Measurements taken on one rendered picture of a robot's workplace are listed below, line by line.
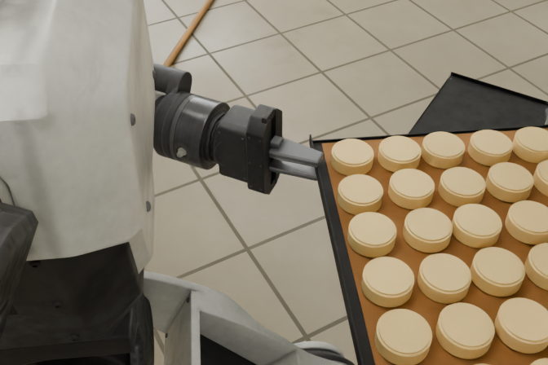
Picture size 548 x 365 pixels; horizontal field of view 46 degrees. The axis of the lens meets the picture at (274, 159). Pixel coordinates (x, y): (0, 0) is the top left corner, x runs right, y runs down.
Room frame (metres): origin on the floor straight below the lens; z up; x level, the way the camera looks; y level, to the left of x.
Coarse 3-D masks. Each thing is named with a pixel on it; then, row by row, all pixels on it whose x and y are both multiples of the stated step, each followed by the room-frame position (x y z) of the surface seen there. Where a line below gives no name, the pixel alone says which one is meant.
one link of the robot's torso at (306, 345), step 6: (300, 342) 0.50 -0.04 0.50; (306, 342) 0.50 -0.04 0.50; (312, 342) 0.50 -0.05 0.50; (318, 342) 0.50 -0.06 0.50; (324, 342) 0.50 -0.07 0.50; (306, 348) 0.49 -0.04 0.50; (312, 348) 0.49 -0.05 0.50; (318, 348) 0.49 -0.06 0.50; (324, 348) 0.49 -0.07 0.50; (330, 348) 0.50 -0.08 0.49; (336, 348) 0.50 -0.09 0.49; (342, 354) 0.50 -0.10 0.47
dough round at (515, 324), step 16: (512, 304) 0.36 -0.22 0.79; (528, 304) 0.36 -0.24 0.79; (496, 320) 0.35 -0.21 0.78; (512, 320) 0.34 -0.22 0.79; (528, 320) 0.34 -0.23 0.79; (544, 320) 0.34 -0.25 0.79; (512, 336) 0.32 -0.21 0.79; (528, 336) 0.32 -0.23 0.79; (544, 336) 0.32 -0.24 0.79; (528, 352) 0.32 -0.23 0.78
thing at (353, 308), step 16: (496, 128) 0.64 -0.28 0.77; (512, 128) 0.64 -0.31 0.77; (320, 144) 0.61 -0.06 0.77; (320, 176) 0.55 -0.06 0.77; (320, 192) 0.52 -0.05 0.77; (336, 208) 0.50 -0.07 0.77; (336, 224) 0.48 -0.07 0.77; (336, 240) 0.45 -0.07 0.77; (336, 256) 0.42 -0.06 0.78; (352, 272) 0.41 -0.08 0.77; (352, 288) 0.39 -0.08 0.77; (352, 304) 0.37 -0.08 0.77; (352, 320) 0.35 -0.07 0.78; (352, 336) 0.34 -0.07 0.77; (368, 336) 0.34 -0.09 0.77; (368, 352) 0.32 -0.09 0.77
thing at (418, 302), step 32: (544, 128) 0.64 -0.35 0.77; (512, 160) 0.58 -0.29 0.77; (384, 192) 0.53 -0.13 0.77; (352, 256) 0.43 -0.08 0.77; (384, 256) 0.43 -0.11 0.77; (416, 256) 0.43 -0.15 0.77; (416, 288) 0.39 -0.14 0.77; (448, 352) 0.32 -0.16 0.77; (512, 352) 0.32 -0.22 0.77; (544, 352) 0.32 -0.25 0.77
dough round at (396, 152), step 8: (392, 136) 0.60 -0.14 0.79; (400, 136) 0.60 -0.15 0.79; (384, 144) 0.59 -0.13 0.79; (392, 144) 0.59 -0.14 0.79; (400, 144) 0.59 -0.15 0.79; (408, 144) 0.59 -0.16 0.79; (416, 144) 0.59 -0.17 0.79; (384, 152) 0.57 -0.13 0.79; (392, 152) 0.57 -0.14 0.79; (400, 152) 0.57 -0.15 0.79; (408, 152) 0.57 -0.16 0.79; (416, 152) 0.57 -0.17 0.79; (384, 160) 0.57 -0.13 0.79; (392, 160) 0.56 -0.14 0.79; (400, 160) 0.56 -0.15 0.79; (408, 160) 0.56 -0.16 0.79; (416, 160) 0.56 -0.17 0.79; (392, 168) 0.56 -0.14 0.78; (400, 168) 0.56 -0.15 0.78; (408, 168) 0.56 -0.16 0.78
